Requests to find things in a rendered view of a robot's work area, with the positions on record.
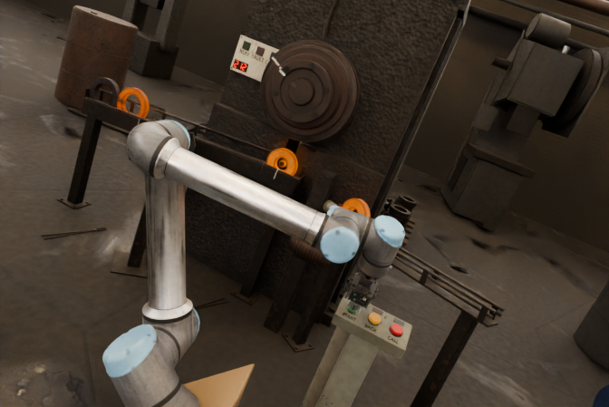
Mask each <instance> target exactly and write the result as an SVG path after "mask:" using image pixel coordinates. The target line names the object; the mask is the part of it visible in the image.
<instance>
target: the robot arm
mask: <svg viewBox="0 0 609 407"><path fill-rule="evenodd" d="M189 146H190V137H189V133H188V131H187V130H186V129H185V127H184V126H183V125H181V124H180V123H178V122H176V121H171V120H159V121H151V122H143V123H141V124H139V125H137V126H135V127H134V128H133V129H132V130H131V131H130V133H129V135H128V138H127V142H126V148H127V152H128V154H129V156H130V159H131V160H132V162H133V163H134V164H135V165H136V166H137V167H138V168H139V169H140V170H142V171H143V172H144V173H145V200H146V228H147V256H148V283H149V302H148V303H146V304H145V305H144V306H143V307H142V325H139V326H137V327H134V328H132V329H130V331H129V332H128V333H126V334H123V335H121V336H120V337H118V338H117V339H116V340H115V341H113V342H112V343H111V344H110V345H109V346H108V348H107V349H106V350H105V352H104V354H103V357H102V360H103V363H104V365H105V368H106V372H107V374H108V375H109V376H110V378H111V380H112V382H113V384H114V386H115V388H116V390H117V392H118V394H119V396H120V397H121V399H122V401H123V403H124V405H125V407H201V405H200V402H199V400H198V397H197V396H196V395H195V394H194V393H192V392H191V391H190V390H189V389H187V388H186V387H185V386H184V385H183V384H182V383H181V381H180V379H179V377H178V375H177V373H176V371H175V369H174V368H175V366H176V365H177V364H178V362H179V360H180V359H181V358H182V356H183V355H184V353H185V352H186V351H187V350H188V349H189V347H190V346H191V345H192V344H193V342H194V341H195V339H196V337H197V334H198V330H199V324H200V321H199V317H198V313H197V311H196V310H195V308H194V307H193V304H192V302H191V301H190V300H189V299H187V298H186V250H185V195H184V186H186V187H189V188H191V189H194V190H195V191H197V192H199V193H201V194H203V195H206V196H208V197H210V198H212V199H214V200H216V201H218V202H221V203H223V204H225V205H227V206H229V207H231V208H233V209H235V210H238V211H240V212H242V213H244V214H246V215H248V216H249V217H251V218H255V219H257V220H259V221H261V222H263V223H265V224H267V225H268V226H270V227H273V228H276V229H278V230H280V231H282V232H284V233H286V234H287V235H290V236H292V237H295V238H297V239H299V240H301V241H303V242H305V243H307V244H308V245H309V246H311V247H314V248H316V249H318V250H320V251H321V252H322V254H323V255H324V257H325V258H326V259H328V260H329V261H331V262H333V263H337V264H341V263H345V262H348V261H349V260H351V259H352V258H353V257H354V256H355V254H356V252H357V250H358V248H361V249H362V253H361V255H360V257H359V260H358V265H359V268H360V271H361V272H360V271H359V273H355V277H353V276H352V278H351V280H350V282H349V284H348V286H347V287H348V292H347V295H346V297H347V296H348V300H349V303H348V305H347V306H346V308H348V307H349V306H350V307H351V309H352V310H353V311H355V310H358V311H357V314H359V312H360V310H361V308H362V307H366V308H367V306H368V304H369V303H370V301H372V300H373V299H374V298H375V296H376V293H377V292H378V289H377V288H376V286H378V285H379V284H378V283H377V279H380V278H381V277H383V276H385V275H386V274H387V272H388V270H389V268H390V269H392V266H391V264H392V261H393V259H394V258H395V256H396V254H397V252H398V250H399V248H400V246H401V245H402V241H403V239H404V237H405V231H404V228H403V226H402V225H401V223H400V222H399V221H398V220H396V219H395V218H392V217H389V216H379V217H377V218H376V219H374V218H369V217H366V216H364V215H362V214H359V213H356V212H353V211H351V210H349V209H346V208H343V207H340V206H339V207H338V206H335V205H332V206H331V207H330V208H329V210H328V212H327V214H325V213H321V212H319V211H317V210H315V209H312V208H309V207H307V206H306V205H304V204H302V203H299V202H297V201H295V200H293V199H290V198H289V197H287V196H284V195H282V194H280V193H278V192H276V191H274V190H272V189H269V188H267V187H265V186H263V185H261V184H259V183H256V182H254V181H253V180H251V179H248V178H246V177H243V176H241V175H239V174H237V173H235V172H234V171H232V170H228V169H226V168H224V167H222V166H220V165H218V164H216V163H214V162H212V161H210V160H207V159H205V158H203V157H200V156H199V155H197V154H195V153H193V152H191V151H189ZM348 294H349V295H348ZM346 297H345V298H346ZM366 308H365V309H366Z"/></svg>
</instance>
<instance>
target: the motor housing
mask: <svg viewBox="0 0 609 407"><path fill-rule="evenodd" d="M289 247H290V251H292V253H294V254H293V255H292V256H291V257H290V260H289V262H288V265H287V267H286V270H285V273H284V275H283V277H282V280H281V282H280V285H279V287H278V289H277V291H276V294H275V298H274V300H273V303H272V304H271V307H270V309H269V312H268V314H267V317H266V320H265V322H264V325H263V326H264V327H265V328H267V329H269V330H271V331H273V332H274V333H276V334H277V333H278V332H279V330H280V329H281V328H282V326H283V325H284V323H285V320H286V318H287V316H288V313H289V311H290V308H291V306H292V304H293V302H294V300H295V296H296V294H297V291H298V289H299V286H300V285H301V283H302V280H303V278H304V276H305V272H306V269H307V268H308V266H309V263H310V261H311V262H312V263H313V262H314V264H316V265H317V266H320V267H323V268H325V267H328V266H329V264H330V261H329V260H328V259H326V258H325V257H324V255H323V254H322V252H321V251H320V250H318V249H316V248H314V247H311V246H309V245H308V244H307V243H305V242H303V241H301V240H299V239H297V238H295V237H292V238H291V240H290V243H289Z"/></svg>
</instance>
